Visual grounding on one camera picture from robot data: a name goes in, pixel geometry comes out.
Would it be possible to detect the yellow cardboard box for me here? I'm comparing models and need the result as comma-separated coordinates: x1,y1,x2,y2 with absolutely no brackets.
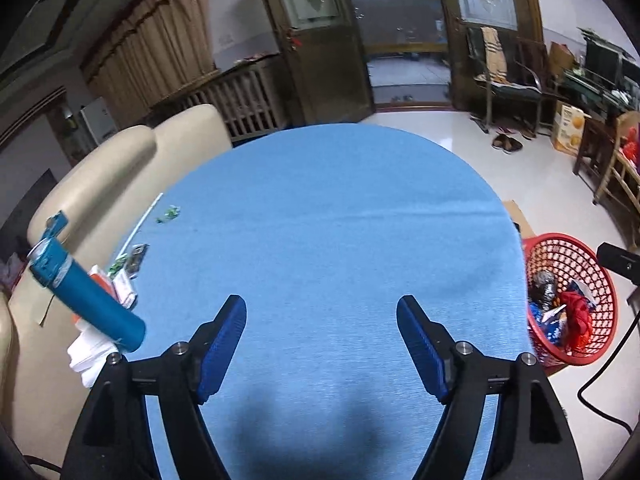
550,101,592,157

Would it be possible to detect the wooden display shelf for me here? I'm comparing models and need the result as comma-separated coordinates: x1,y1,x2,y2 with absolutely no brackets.
47,100,83,161

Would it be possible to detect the white standing air conditioner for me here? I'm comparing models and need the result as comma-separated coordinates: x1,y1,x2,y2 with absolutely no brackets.
80,97,118,148

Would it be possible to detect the black plastic bag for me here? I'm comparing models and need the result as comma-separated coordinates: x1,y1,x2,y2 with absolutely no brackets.
530,270,558,306

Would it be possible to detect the teal thermos bottle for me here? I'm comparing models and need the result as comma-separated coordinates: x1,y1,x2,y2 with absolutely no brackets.
27,210,147,353

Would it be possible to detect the beige leather sofa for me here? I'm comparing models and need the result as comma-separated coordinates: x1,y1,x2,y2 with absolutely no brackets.
0,104,233,466

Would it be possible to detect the dark snack packet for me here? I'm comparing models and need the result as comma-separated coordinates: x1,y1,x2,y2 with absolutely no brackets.
127,243,150,271

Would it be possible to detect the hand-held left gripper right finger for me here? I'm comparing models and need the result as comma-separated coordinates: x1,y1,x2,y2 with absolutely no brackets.
396,295,583,480

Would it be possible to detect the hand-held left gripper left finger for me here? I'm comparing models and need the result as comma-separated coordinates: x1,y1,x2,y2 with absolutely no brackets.
62,294,248,480

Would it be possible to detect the wooden crib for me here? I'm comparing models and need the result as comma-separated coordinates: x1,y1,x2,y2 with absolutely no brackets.
155,52,291,143

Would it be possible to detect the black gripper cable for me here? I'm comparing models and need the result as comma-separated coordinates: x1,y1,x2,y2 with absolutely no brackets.
577,305,640,433

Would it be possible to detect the black television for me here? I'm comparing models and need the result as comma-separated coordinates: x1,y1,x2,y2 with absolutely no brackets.
0,167,58,261

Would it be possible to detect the red knotted plastic bag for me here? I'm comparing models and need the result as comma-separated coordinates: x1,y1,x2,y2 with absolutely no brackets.
557,290,596,353

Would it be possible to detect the green white packet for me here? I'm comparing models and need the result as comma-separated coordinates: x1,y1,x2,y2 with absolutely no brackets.
109,257,138,308

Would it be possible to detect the beige curtain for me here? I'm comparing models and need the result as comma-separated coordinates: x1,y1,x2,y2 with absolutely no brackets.
80,0,221,116

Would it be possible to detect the wooden chair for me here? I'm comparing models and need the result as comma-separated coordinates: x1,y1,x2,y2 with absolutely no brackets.
572,110,640,226

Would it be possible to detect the black computer monitor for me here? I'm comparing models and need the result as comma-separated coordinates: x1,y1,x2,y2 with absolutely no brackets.
582,37,623,86

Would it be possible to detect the white tissue stack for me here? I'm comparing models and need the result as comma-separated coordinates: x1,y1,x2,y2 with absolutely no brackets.
67,322,123,388

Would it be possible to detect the flat cardboard sheet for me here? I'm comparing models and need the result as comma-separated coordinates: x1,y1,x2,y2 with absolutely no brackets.
501,200,536,241

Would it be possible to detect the metal frame chair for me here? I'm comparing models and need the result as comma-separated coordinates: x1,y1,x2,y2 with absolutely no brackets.
467,25,556,136

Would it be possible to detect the striped towel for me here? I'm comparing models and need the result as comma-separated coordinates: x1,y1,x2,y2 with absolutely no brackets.
481,27,506,83

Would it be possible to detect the red plastic basket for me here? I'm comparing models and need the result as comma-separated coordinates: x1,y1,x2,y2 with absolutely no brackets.
522,232,620,367

